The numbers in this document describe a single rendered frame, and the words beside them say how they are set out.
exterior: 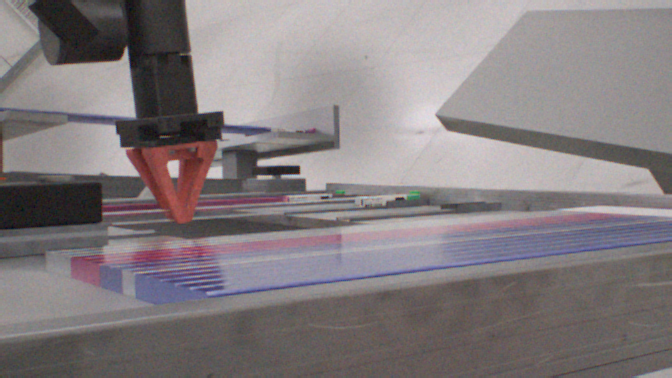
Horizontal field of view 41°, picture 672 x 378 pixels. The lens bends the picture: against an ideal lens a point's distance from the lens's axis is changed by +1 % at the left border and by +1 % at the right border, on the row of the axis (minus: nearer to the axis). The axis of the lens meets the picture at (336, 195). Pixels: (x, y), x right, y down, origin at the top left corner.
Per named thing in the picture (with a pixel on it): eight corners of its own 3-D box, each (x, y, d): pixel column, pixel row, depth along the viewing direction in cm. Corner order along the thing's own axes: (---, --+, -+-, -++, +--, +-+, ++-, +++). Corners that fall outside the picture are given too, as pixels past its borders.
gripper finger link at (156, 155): (161, 230, 78) (147, 125, 77) (128, 225, 84) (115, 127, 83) (228, 218, 82) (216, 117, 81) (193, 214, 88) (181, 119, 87)
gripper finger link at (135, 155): (166, 231, 77) (153, 125, 76) (132, 226, 83) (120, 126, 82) (233, 219, 81) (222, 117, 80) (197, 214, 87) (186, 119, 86)
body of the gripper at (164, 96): (161, 139, 76) (150, 52, 75) (115, 140, 84) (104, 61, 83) (227, 131, 79) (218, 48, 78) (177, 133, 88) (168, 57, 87)
